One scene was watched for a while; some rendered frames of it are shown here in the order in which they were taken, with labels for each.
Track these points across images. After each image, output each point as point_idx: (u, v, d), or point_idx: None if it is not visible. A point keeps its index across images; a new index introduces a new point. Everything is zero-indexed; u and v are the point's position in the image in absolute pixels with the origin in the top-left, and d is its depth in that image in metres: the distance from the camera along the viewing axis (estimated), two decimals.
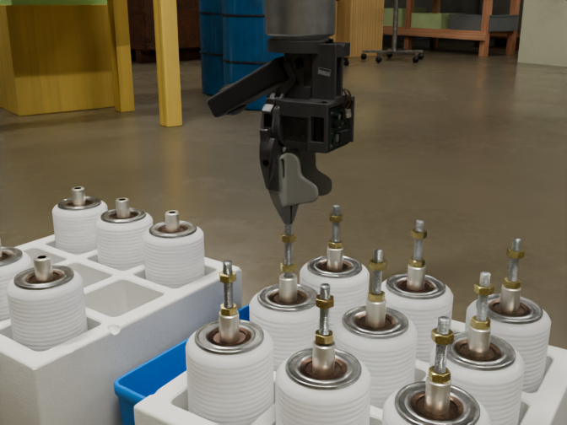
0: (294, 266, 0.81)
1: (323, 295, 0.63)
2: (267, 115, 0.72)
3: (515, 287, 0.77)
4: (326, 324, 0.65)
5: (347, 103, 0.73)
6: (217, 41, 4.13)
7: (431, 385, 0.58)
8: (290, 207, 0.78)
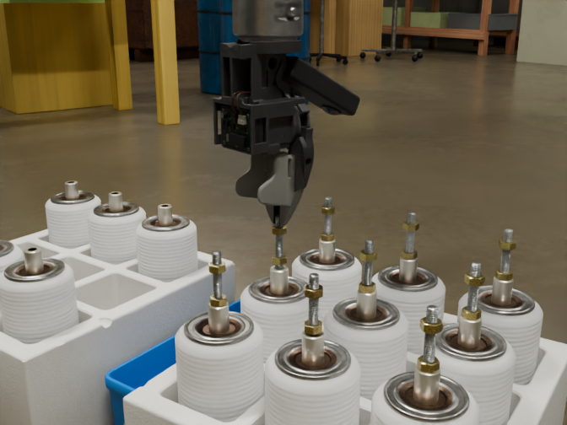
0: (272, 259, 0.80)
1: (312, 285, 0.63)
2: None
3: (508, 278, 0.76)
4: (315, 314, 0.65)
5: (247, 110, 0.69)
6: (215, 40, 4.12)
7: (420, 375, 0.58)
8: (274, 207, 0.78)
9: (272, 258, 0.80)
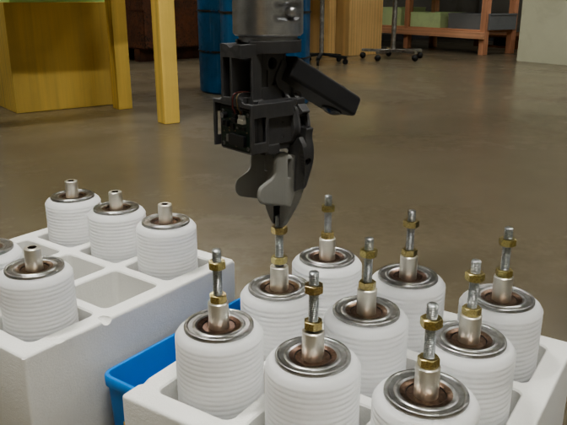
0: (275, 258, 0.81)
1: (312, 282, 0.63)
2: None
3: (508, 276, 0.76)
4: (315, 311, 0.64)
5: (247, 110, 0.69)
6: (215, 39, 4.12)
7: (420, 372, 0.58)
8: (274, 207, 0.78)
9: (272, 257, 0.80)
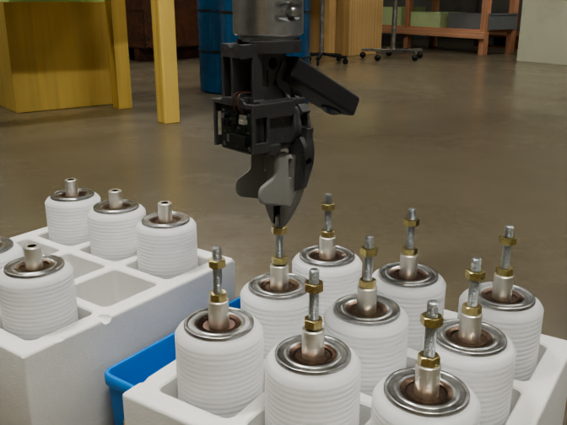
0: (286, 261, 0.80)
1: (312, 280, 0.63)
2: None
3: (508, 274, 0.76)
4: (315, 309, 0.64)
5: (248, 110, 0.69)
6: (215, 39, 4.12)
7: (420, 370, 0.58)
8: (274, 207, 0.78)
9: (285, 257, 0.80)
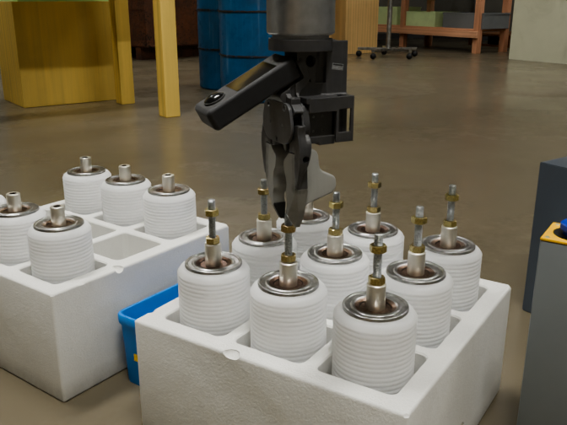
0: (258, 217, 0.96)
1: (291, 221, 0.79)
2: (294, 116, 0.72)
3: (452, 225, 0.92)
4: (284, 248, 0.80)
5: None
6: (214, 37, 4.28)
7: (369, 287, 0.74)
8: None
9: (261, 217, 0.95)
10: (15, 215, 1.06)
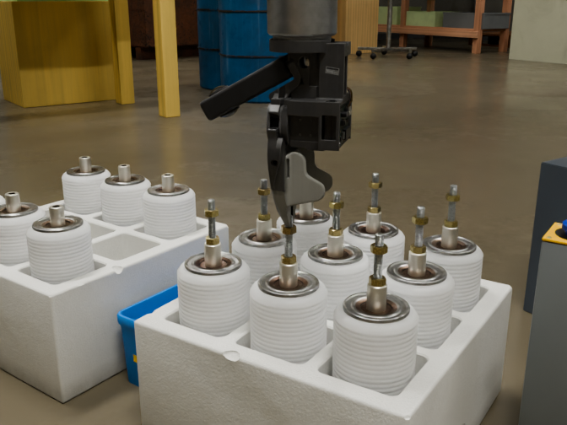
0: (258, 218, 0.95)
1: (291, 223, 0.79)
2: (272, 116, 0.72)
3: (453, 225, 0.92)
4: (284, 250, 0.80)
5: (346, 100, 0.75)
6: (214, 37, 4.28)
7: (370, 288, 0.73)
8: (290, 207, 0.78)
9: (261, 217, 0.95)
10: (14, 215, 1.06)
